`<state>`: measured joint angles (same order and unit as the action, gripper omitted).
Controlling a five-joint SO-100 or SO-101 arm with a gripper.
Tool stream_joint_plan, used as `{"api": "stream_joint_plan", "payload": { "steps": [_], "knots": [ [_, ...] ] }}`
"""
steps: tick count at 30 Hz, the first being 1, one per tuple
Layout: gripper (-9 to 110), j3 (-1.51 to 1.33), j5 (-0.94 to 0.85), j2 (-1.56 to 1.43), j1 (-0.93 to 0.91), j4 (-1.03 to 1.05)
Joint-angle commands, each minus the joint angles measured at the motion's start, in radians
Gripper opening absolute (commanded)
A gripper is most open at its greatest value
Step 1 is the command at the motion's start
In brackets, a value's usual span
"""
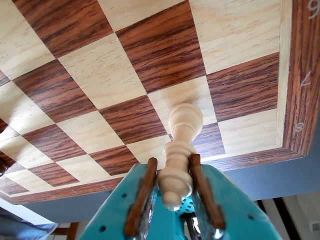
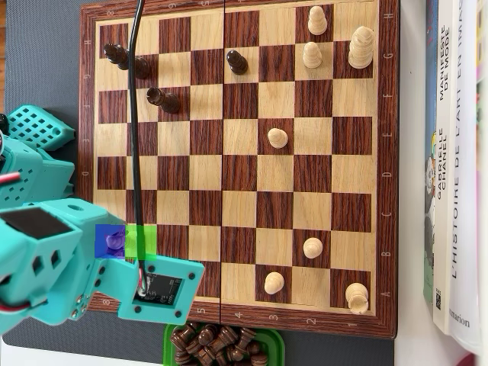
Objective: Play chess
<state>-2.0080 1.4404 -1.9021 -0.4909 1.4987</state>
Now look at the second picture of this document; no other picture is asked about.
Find dark chess pawn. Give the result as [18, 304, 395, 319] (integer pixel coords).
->
[226, 49, 249, 75]

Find tall light wooden chess piece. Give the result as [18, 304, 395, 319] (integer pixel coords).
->
[104, 231, 127, 251]

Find wooden folding chessboard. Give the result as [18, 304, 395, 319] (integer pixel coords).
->
[75, 0, 400, 341]

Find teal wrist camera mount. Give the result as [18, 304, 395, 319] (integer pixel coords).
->
[72, 254, 206, 323]

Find white art history book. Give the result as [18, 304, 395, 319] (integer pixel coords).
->
[448, 0, 482, 355]

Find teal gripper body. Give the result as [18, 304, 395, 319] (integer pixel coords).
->
[0, 197, 127, 336]

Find light wooden chess rook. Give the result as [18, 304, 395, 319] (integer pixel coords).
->
[345, 281, 370, 315]

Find book with coloured page edge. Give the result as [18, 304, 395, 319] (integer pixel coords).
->
[474, 0, 488, 355]

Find illustrated comic book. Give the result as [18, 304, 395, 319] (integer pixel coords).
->
[422, 0, 440, 306]

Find dark chess rook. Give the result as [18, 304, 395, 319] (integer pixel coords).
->
[146, 86, 181, 114]

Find white Gabrielle Chanel book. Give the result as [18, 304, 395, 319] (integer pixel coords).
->
[432, 0, 463, 336]

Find dark grey table mat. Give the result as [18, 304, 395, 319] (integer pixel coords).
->
[0, 0, 396, 366]

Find green plastic container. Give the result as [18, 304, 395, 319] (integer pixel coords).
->
[162, 319, 286, 366]

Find light wooden chess pawn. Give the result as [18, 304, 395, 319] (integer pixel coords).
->
[303, 237, 324, 258]
[307, 5, 328, 36]
[267, 127, 289, 149]
[303, 40, 323, 69]
[264, 271, 285, 295]

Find black camera cable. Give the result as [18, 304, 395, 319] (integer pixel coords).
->
[127, 0, 148, 297]

